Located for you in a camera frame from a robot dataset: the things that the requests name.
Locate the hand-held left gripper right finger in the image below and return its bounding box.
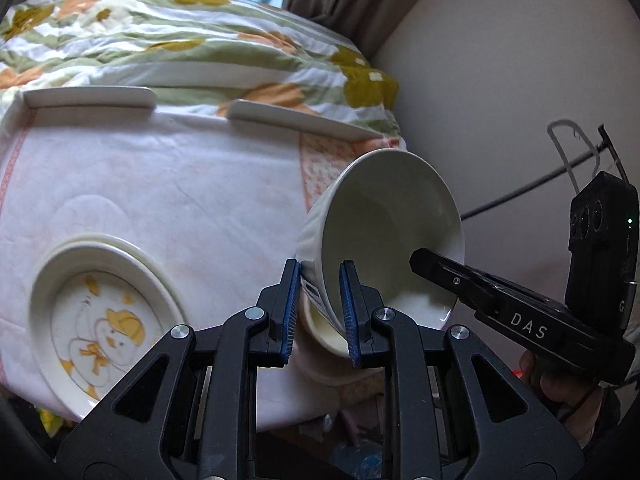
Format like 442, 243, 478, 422
339, 260, 586, 480

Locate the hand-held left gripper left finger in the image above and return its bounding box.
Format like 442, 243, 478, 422
56, 259, 302, 480

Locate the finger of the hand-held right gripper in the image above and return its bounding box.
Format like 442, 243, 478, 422
410, 247, 501, 316
467, 266, 568, 308

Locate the small white bowl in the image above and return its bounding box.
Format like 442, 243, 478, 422
295, 149, 466, 356

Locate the person's right hand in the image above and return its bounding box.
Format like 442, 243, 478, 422
519, 350, 608, 448

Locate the orange patterned cloth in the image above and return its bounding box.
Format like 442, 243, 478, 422
298, 135, 401, 216

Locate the white patterned cloth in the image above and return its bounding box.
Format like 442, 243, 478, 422
0, 107, 351, 411

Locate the cream plate duck print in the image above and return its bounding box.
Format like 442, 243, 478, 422
29, 245, 187, 422

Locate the yellow green cloth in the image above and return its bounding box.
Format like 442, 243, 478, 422
37, 406, 68, 438

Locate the floral blanket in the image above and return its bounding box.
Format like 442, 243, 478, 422
0, 0, 401, 131

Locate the white lap tray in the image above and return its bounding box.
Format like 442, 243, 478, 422
0, 86, 407, 431

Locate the black wall cable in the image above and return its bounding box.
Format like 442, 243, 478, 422
460, 147, 613, 221

